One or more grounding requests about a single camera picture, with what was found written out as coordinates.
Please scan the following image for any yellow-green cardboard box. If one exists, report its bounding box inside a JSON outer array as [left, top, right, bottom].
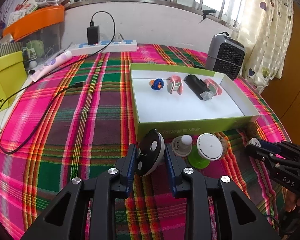
[[0, 51, 27, 106]]

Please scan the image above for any white blue power strip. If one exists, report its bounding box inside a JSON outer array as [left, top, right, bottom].
[[67, 40, 138, 56]]

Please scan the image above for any pink clip with white insert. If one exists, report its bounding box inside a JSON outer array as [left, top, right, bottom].
[[167, 75, 183, 95]]

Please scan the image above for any grey black fan heater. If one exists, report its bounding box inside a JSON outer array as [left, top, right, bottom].
[[205, 31, 245, 80]]

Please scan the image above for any black power adapter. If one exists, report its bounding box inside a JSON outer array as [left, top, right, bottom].
[[87, 25, 100, 45]]

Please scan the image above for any light brown walnut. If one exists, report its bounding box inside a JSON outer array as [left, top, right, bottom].
[[217, 135, 228, 158]]

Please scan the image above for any white disc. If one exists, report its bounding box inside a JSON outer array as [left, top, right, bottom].
[[187, 133, 223, 169]]

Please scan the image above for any black hook on windowsill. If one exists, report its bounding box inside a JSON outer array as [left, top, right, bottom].
[[199, 9, 216, 23]]

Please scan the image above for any heart patterned curtain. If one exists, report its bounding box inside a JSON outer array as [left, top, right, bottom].
[[237, 0, 294, 93]]

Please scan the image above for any blue orange cord bundle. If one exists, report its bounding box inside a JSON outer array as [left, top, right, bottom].
[[149, 78, 165, 91]]

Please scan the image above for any black cylindrical electric device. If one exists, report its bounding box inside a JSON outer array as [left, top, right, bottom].
[[184, 74, 214, 101]]

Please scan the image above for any grey chevron pattern box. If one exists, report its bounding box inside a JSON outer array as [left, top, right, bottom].
[[0, 42, 23, 57]]

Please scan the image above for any black charging cable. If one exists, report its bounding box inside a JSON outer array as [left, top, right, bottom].
[[0, 11, 116, 155]]

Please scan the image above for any dark brown walnut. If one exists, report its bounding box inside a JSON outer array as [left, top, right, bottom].
[[245, 122, 258, 138]]

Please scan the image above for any black disc spinning top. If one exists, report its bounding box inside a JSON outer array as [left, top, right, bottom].
[[135, 129, 165, 177]]

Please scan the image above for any person's right hand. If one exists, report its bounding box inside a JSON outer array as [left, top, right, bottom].
[[285, 194, 300, 212]]

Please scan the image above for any orange lid storage bin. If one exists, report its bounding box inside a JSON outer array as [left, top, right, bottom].
[[2, 5, 64, 63]]

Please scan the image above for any white purple tube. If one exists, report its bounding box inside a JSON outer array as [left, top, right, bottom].
[[30, 50, 72, 82]]

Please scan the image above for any green and white cardboard tray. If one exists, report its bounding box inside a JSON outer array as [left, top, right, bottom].
[[130, 63, 260, 141]]

